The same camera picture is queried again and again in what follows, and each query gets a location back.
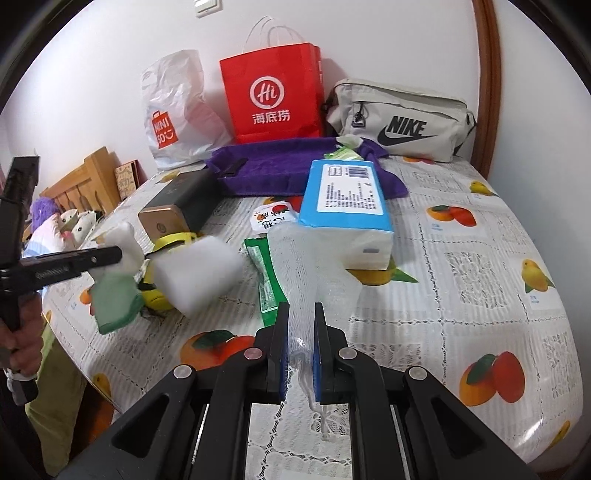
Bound brown wooden door frame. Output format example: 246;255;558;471
471;0;503;178

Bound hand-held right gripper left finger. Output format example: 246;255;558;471
58;302;291;480

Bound person's left hand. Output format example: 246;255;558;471
0;291;45;377

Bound white mesh bath net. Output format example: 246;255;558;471
268;222;363;444

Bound yellow black soft toy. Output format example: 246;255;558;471
139;231;204;312

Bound light green bedsheet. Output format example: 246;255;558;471
23;339;93;462

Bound beige waist bag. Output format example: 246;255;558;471
323;78;477;163

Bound purple fluffy toy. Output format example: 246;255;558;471
30;198;58;227

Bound purple towel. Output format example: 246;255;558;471
205;137;408;199

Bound dark green packet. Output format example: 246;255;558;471
243;236;289;326

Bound white sponge block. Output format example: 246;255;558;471
152;235;247;310

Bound white plastic shopping bag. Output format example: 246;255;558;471
141;50;232;169

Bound plush toys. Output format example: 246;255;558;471
23;217;65;259

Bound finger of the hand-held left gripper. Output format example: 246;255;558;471
76;246;124;274

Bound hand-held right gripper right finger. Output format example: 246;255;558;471
313;301;539;480

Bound dark green gold-ended box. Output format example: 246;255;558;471
139;168;222;241

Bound white orange-print snack packet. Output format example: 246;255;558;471
249;200;298;238

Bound red paper bag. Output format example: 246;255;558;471
219;16;326;144

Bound wooden headboard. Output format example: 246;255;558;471
39;147;123;217

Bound brown picture frame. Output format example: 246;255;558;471
115;159;140;199

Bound blue tissue pack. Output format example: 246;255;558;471
295;159;395;271

